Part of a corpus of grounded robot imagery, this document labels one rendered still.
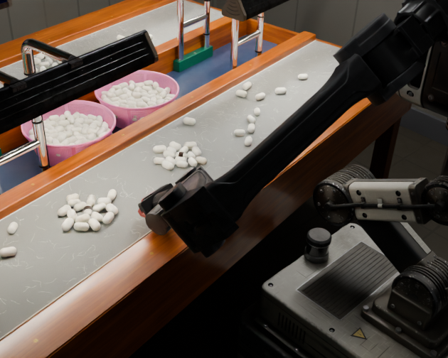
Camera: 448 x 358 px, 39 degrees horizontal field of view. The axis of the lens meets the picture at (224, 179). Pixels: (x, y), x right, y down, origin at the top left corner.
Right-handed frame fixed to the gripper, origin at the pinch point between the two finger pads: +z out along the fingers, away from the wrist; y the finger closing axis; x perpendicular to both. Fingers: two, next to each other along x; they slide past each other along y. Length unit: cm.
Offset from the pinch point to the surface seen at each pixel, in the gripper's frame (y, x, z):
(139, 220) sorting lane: 0.8, 1.5, 1.6
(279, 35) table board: -123, -22, 37
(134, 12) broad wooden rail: -93, -59, 74
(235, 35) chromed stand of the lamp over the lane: -78, -29, 18
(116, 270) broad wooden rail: 18.0, 6.1, -8.3
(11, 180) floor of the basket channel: 5.3, -21.7, 40.0
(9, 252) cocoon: 28.3, -7.7, 9.8
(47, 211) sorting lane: 12.5, -10.8, 16.3
